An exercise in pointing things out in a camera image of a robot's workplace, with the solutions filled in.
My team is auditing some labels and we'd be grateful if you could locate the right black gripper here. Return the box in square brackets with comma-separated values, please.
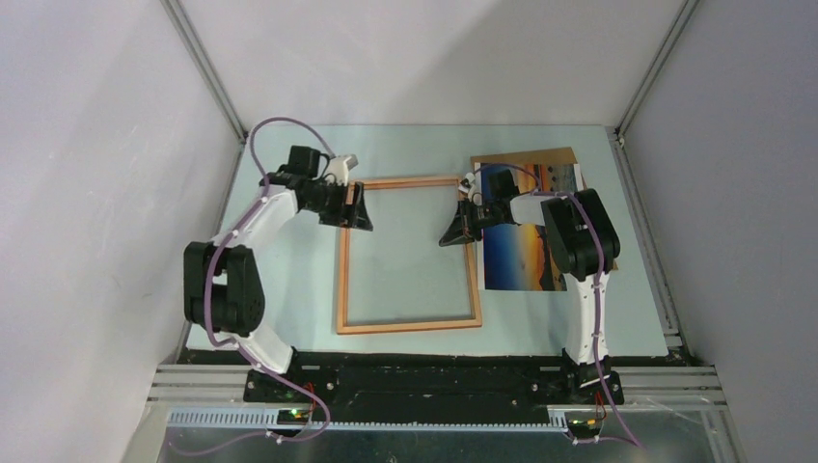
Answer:
[439, 198, 499, 248]

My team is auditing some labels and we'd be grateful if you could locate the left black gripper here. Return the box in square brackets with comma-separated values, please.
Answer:
[303, 180, 372, 232]

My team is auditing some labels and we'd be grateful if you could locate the sunset photo print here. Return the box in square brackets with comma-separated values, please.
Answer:
[474, 162, 586, 291]

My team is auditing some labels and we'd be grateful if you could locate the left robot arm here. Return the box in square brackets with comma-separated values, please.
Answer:
[183, 146, 373, 402]

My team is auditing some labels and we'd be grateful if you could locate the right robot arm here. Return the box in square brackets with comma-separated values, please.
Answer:
[439, 164, 620, 403]

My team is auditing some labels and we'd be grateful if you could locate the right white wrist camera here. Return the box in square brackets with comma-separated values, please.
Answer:
[457, 172, 478, 200]

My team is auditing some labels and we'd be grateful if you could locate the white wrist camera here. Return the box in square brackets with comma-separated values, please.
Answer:
[457, 172, 478, 200]
[322, 154, 358, 185]

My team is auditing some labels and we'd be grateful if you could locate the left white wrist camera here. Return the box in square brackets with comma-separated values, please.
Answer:
[322, 154, 358, 185]

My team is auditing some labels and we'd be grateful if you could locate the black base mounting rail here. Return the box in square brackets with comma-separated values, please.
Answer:
[178, 347, 634, 426]

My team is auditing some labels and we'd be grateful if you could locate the grey cable duct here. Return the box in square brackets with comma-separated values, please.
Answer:
[167, 407, 582, 433]

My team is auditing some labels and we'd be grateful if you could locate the left aluminium corner post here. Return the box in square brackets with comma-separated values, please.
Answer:
[160, 0, 248, 144]

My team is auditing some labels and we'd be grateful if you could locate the aluminium corner post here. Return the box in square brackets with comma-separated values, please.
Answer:
[614, 0, 701, 137]
[160, 0, 248, 144]

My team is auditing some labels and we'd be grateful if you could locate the right aluminium corner post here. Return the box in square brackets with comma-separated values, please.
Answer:
[614, 0, 701, 137]

